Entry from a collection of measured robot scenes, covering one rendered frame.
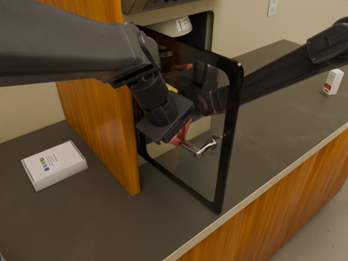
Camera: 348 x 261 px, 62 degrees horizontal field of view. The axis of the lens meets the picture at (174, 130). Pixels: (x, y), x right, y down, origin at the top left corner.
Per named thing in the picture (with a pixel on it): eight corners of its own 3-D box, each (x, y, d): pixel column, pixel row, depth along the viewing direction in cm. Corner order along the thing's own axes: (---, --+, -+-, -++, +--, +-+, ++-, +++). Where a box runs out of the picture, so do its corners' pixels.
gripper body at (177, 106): (138, 131, 56) (121, 109, 50) (173, 95, 58) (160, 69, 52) (160, 147, 52) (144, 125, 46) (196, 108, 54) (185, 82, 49)
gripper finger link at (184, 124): (157, 146, 63) (139, 122, 55) (178, 123, 64) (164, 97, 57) (178, 162, 59) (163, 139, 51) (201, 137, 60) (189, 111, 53)
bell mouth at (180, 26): (120, 26, 85) (118, 6, 82) (167, 15, 94) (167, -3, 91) (155, 43, 74) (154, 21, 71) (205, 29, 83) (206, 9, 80)
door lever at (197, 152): (184, 131, 66) (184, 122, 64) (216, 150, 60) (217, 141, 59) (167, 142, 63) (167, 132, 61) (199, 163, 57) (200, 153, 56)
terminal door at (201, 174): (143, 155, 88) (131, 22, 64) (221, 216, 71) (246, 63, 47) (141, 156, 88) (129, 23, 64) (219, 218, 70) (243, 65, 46)
